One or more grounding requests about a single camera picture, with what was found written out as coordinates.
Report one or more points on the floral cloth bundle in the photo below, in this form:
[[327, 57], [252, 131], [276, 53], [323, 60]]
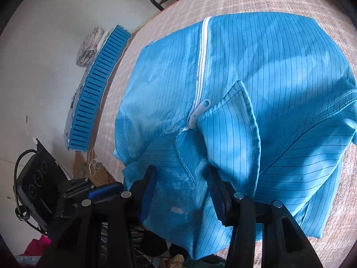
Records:
[[90, 47]]

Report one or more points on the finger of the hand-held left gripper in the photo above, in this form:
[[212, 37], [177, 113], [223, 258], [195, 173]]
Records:
[[79, 187], [103, 190]]

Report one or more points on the person's left forearm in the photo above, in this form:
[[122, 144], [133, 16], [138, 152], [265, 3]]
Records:
[[37, 245]]

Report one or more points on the blue striped coat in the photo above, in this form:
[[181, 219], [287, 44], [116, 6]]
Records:
[[265, 89]]

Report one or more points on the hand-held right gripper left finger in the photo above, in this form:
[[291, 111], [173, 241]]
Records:
[[147, 195]]

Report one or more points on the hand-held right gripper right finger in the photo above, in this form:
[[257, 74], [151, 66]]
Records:
[[219, 203]]

